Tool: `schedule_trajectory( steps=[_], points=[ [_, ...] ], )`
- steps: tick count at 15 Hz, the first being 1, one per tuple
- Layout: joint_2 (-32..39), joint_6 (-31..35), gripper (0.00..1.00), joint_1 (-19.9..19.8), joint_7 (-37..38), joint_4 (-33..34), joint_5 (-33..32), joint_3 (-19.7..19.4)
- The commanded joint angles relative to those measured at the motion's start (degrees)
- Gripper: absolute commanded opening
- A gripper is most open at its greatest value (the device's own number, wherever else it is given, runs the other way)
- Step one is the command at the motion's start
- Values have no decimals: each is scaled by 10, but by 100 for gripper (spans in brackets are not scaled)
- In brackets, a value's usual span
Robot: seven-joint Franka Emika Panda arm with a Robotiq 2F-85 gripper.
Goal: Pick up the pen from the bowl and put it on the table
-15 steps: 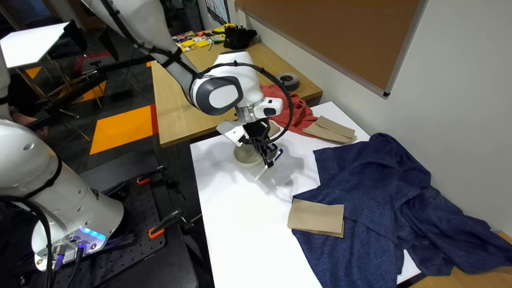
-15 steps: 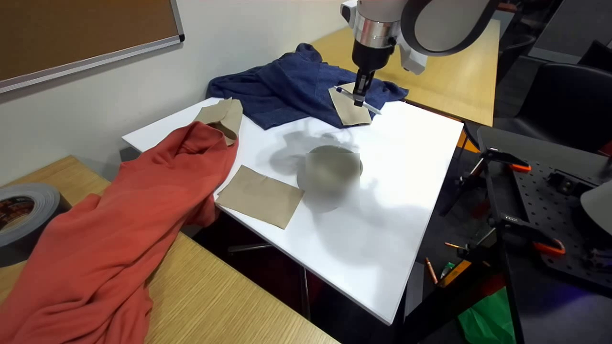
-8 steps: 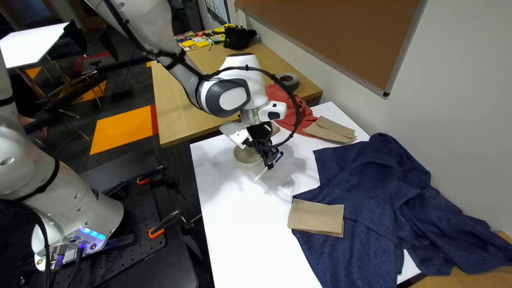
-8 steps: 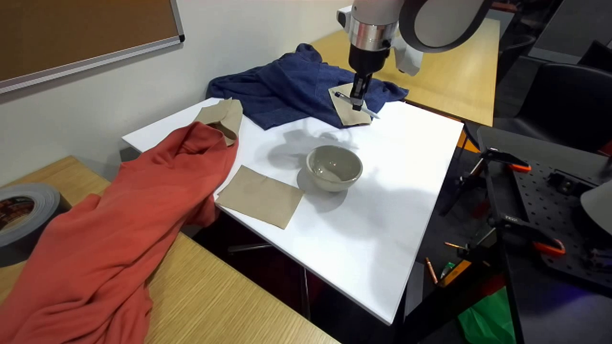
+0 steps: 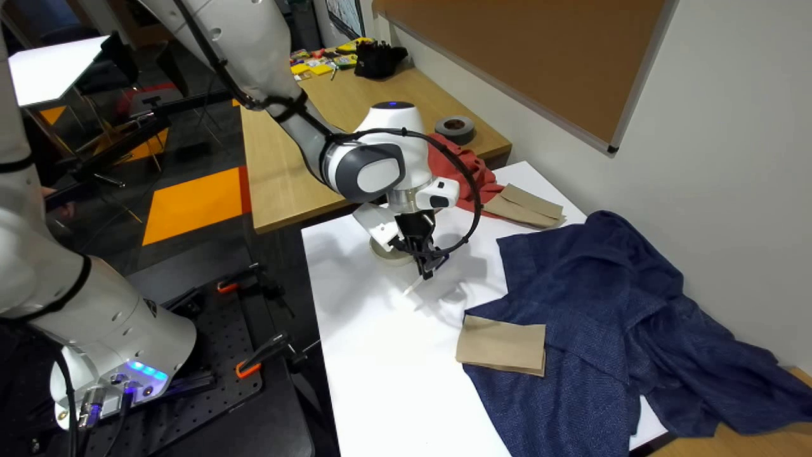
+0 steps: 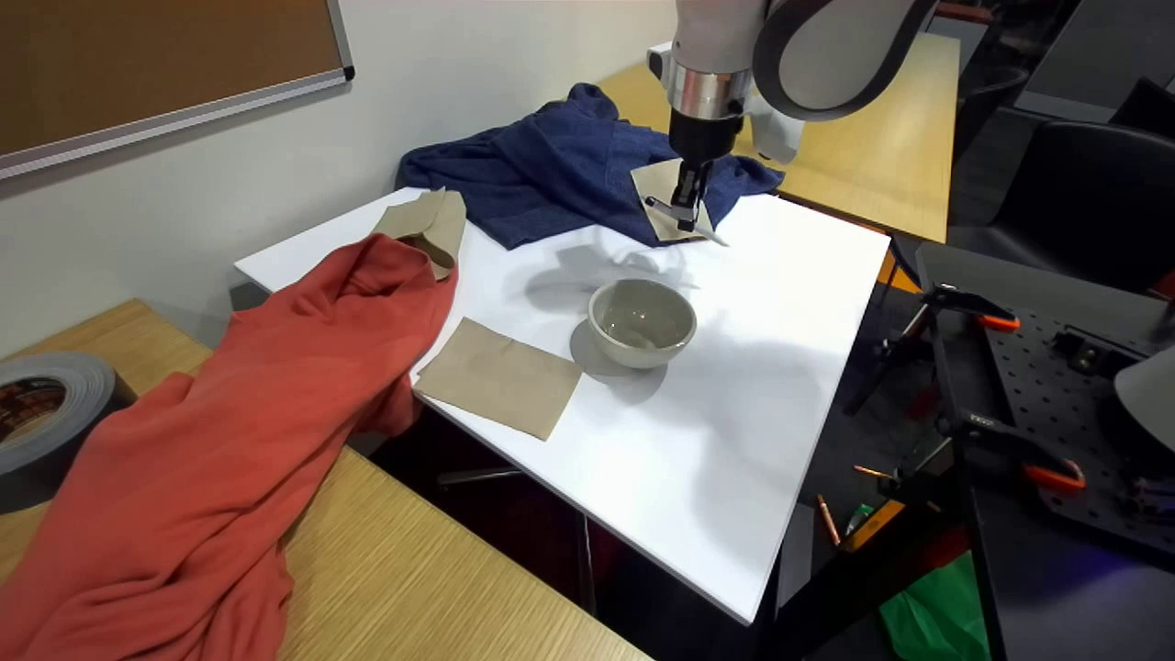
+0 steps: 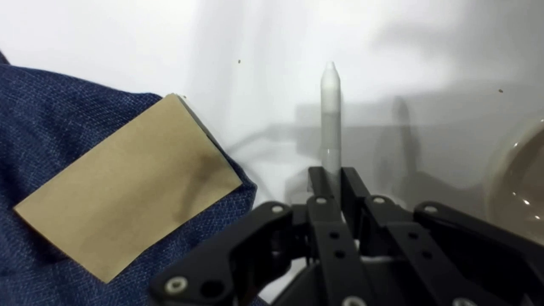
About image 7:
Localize blue denim cloth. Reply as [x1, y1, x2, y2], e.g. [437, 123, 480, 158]
[0, 51, 269, 306]

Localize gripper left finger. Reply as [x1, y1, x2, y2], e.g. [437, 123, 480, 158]
[149, 167, 371, 306]

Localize white pen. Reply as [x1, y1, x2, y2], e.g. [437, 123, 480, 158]
[320, 61, 343, 200]

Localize tan leather patch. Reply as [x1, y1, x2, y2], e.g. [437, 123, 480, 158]
[13, 93, 243, 284]

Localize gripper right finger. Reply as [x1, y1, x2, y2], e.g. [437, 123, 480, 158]
[341, 167, 544, 306]

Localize clear glass bowl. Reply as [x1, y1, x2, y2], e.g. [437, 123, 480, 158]
[482, 116, 544, 246]

